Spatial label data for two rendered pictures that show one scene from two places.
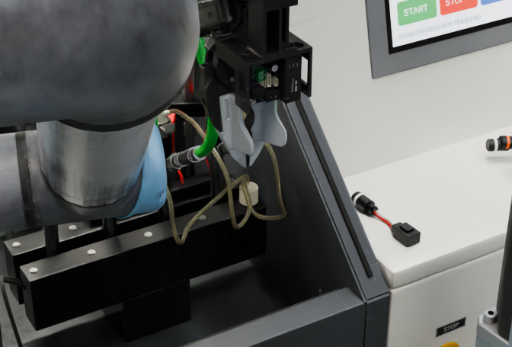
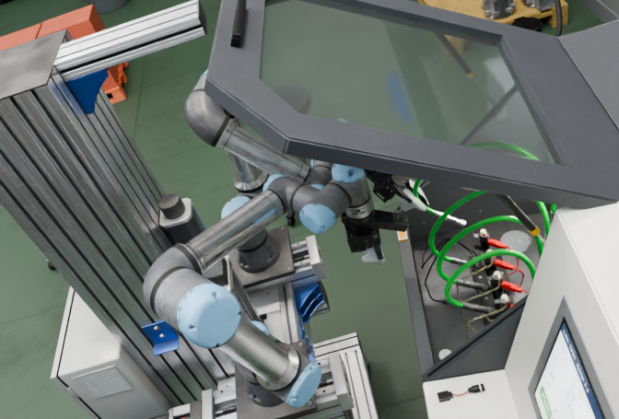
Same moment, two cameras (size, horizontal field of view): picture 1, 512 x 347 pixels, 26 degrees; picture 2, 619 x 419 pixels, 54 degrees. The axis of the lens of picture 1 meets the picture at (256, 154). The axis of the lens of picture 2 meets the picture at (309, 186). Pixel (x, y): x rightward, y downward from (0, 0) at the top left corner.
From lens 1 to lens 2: 2.00 m
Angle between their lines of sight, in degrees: 97
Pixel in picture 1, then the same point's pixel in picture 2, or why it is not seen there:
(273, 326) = (420, 335)
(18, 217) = not seen: hidden behind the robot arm
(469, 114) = not seen: outside the picture
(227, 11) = not seen: hidden behind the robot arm
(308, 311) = (424, 351)
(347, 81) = (524, 371)
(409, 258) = (429, 392)
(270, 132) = (371, 257)
